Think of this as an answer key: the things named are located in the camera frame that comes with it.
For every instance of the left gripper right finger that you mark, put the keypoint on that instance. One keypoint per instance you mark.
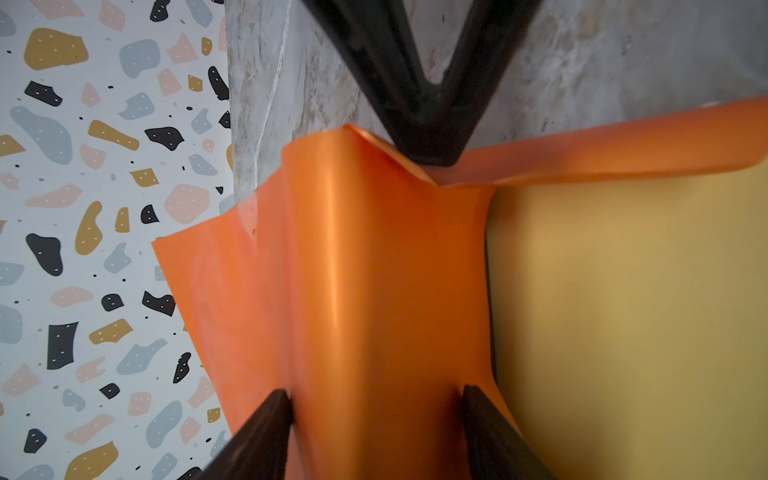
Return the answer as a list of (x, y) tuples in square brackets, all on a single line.
[(495, 448)]

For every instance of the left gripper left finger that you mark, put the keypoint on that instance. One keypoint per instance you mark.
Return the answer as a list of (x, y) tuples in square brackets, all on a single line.
[(259, 450)]

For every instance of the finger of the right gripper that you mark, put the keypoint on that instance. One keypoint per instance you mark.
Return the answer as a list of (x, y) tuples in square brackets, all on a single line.
[(430, 123)]

